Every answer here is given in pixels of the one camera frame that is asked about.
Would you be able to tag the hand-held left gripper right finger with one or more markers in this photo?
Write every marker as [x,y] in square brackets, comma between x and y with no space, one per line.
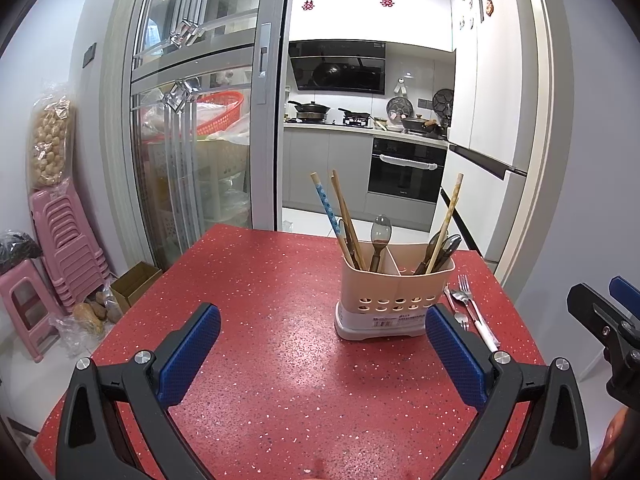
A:
[456,355]

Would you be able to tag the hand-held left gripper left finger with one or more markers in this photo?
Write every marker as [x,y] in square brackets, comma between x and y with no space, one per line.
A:
[192,355]

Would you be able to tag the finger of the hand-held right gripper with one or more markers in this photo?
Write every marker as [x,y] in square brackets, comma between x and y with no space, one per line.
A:
[627,297]
[592,312]

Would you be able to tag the beige plastic cutlery holder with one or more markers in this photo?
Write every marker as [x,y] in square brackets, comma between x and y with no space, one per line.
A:
[380,285]

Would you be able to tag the plain wooden chopstick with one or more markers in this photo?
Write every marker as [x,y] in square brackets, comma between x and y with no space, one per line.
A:
[348,217]
[448,210]
[342,215]

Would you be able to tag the blue patterned wooden chopstick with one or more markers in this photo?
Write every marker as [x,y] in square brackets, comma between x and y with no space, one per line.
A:
[327,210]

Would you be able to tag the person's right hand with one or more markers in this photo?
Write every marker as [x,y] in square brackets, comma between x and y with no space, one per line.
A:
[620,450]

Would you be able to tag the metal fork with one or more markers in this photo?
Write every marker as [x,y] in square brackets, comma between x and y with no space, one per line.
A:
[465,285]
[461,321]

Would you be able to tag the open cardboard box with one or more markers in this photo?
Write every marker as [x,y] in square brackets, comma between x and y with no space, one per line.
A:
[135,282]

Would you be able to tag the clear bag of potatoes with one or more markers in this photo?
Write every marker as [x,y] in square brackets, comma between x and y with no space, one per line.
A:
[90,317]

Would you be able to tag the stack of pink stools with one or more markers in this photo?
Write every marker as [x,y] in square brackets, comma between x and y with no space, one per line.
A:
[67,250]

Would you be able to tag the single pink plastic stool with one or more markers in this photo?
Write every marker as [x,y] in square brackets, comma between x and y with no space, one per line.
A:
[27,310]

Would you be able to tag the black built-in oven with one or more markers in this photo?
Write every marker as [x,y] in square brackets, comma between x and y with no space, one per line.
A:
[407,172]

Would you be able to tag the black plastic bag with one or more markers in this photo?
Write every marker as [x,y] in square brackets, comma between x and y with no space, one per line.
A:
[17,252]

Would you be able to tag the grey lower kitchen cabinets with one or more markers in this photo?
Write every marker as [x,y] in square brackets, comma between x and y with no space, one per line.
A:
[325,170]

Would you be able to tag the white refrigerator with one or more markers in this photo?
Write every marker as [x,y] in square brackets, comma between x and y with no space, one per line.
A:
[487,100]

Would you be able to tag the sliding glass door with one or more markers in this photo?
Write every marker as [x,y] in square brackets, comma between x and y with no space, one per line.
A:
[200,110]

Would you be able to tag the red plastic basket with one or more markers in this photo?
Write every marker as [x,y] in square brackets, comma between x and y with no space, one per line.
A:
[222,110]

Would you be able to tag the round metal steamer rack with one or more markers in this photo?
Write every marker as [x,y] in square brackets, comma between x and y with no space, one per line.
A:
[399,108]
[443,102]

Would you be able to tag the clear bag of round nuts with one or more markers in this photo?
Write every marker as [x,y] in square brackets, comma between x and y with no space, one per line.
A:
[50,145]

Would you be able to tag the black frying pan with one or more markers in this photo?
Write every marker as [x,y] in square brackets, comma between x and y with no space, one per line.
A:
[355,114]

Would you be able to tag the black wok with lid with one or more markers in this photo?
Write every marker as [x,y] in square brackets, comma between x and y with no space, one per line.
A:
[310,109]

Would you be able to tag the black range hood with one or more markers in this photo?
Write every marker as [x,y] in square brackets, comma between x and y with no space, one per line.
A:
[337,67]

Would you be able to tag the white upper kitchen cabinets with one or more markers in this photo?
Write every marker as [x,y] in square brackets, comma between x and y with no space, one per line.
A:
[370,20]

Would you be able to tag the red paper decal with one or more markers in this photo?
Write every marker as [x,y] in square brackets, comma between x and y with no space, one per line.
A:
[308,5]
[387,2]

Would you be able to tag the dark wall switch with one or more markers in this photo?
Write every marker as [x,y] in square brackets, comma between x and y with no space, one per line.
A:
[88,55]

